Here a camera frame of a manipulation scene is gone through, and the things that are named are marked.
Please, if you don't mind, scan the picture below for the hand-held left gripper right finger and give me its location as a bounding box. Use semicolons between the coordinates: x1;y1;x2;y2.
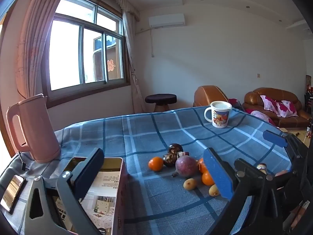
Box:
203;147;284;235

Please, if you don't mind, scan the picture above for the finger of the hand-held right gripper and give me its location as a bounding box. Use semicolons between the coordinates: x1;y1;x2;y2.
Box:
263;130;304;159

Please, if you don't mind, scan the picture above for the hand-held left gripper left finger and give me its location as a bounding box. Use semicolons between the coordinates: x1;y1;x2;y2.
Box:
18;147;105;235

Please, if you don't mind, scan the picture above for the orange mandarin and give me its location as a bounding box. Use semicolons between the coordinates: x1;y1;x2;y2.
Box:
202;171;216;186
148;157;164;172
198;158;208;174

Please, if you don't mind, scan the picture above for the purple passion fruit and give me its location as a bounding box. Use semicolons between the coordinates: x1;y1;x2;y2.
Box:
172;155;200;177

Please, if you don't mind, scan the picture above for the pink metal tin box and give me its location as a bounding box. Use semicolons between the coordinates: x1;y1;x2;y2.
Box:
46;157;129;235

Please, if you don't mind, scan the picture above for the printed paper leaflet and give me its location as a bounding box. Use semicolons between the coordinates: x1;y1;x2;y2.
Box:
81;171;123;235

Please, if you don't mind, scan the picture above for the pink floral cushion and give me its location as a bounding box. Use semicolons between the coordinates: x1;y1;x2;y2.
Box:
276;100;299;117
260;95;282;114

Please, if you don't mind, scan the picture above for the brown leather sofa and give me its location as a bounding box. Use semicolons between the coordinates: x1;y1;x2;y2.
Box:
243;87;311;129

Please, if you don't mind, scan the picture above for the white cartoon print mug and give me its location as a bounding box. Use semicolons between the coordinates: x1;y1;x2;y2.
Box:
204;101;232;128

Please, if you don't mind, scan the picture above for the pink electric kettle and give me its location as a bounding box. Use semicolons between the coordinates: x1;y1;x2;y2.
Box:
6;93;61;163

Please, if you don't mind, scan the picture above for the black kettle power plug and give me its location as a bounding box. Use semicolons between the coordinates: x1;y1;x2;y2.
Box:
18;152;31;172

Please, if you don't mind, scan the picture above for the blue plaid tablecloth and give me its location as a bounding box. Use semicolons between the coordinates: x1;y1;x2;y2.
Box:
0;106;294;235

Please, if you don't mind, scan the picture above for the brown leather armchair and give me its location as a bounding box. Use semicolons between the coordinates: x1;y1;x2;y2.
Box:
193;85;229;108

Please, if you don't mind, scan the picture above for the black smartphone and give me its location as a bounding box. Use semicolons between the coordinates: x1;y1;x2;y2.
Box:
0;174;26;212

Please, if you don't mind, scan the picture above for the dark round stool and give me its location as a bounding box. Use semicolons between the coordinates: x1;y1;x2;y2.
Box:
145;93;177;113

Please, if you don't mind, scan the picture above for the brown framed sliding window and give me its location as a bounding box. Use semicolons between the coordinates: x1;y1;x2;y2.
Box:
43;0;131;108

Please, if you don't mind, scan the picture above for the pale sheer curtain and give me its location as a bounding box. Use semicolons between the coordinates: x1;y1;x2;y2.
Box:
121;10;145;114

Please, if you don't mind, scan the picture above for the pink curtain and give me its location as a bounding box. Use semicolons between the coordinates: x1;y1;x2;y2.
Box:
15;0;71;98

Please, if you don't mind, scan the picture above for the white air conditioner pipe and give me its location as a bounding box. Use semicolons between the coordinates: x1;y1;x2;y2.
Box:
136;27;155;58

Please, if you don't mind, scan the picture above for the white wall air conditioner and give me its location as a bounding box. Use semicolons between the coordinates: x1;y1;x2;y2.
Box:
148;13;186;28

